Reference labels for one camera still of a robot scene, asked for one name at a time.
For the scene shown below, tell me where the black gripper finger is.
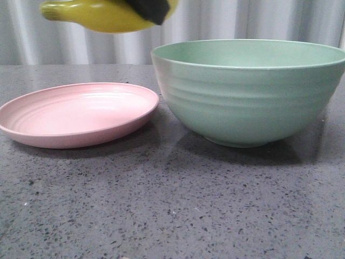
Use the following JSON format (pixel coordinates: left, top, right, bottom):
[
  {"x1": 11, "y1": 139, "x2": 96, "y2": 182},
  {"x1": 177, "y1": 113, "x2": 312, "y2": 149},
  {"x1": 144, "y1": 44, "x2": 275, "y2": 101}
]
[{"x1": 126, "y1": 0, "x2": 171, "y2": 25}]

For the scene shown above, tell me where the yellow banana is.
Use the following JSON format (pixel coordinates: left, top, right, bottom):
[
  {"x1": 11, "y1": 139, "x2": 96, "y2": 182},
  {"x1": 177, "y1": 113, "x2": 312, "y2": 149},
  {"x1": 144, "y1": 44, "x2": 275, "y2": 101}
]
[{"x1": 39, "y1": 1, "x2": 178, "y2": 33}]

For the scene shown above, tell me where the green ribbed bowl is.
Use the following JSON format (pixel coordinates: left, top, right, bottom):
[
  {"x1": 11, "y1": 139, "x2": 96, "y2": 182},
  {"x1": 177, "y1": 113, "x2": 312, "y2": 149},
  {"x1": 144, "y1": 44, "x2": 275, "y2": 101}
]
[{"x1": 151, "y1": 39, "x2": 344, "y2": 147}]

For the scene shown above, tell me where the pink plate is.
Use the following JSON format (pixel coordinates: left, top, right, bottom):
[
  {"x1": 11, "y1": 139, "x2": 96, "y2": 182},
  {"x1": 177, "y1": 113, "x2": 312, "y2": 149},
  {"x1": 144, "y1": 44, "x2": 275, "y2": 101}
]
[{"x1": 1, "y1": 83, "x2": 159, "y2": 149}]

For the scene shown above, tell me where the grey curtain backdrop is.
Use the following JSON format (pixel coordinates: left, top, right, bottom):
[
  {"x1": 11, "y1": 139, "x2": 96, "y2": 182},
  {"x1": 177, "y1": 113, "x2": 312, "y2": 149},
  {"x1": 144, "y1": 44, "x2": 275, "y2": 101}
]
[{"x1": 1, "y1": 1, "x2": 344, "y2": 65}]

